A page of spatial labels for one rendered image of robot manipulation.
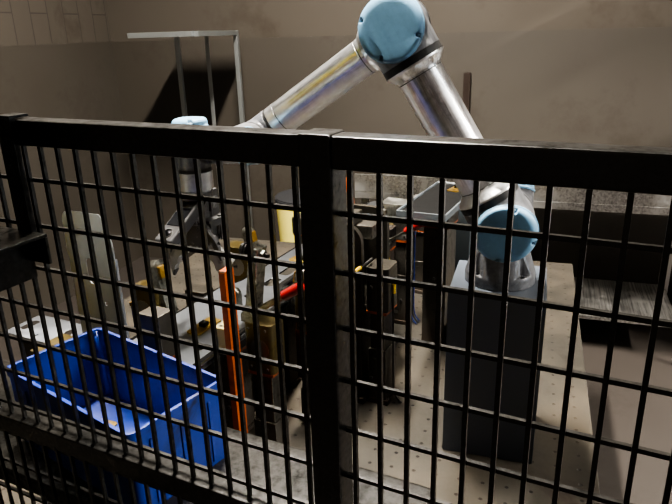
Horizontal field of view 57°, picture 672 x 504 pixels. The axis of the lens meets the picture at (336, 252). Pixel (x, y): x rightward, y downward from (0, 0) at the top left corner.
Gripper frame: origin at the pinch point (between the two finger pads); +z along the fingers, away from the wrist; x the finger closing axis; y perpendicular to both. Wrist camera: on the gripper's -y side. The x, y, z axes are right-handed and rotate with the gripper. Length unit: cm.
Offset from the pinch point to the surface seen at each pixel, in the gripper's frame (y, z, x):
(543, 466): 21, 41, -73
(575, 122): 289, 1, -49
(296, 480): -39, 9, -46
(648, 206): 212, 28, -91
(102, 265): -26.7, -13.1, -1.0
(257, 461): -38, 9, -39
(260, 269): -0.2, -5.2, -16.5
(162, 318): -31.3, -7.8, -17.8
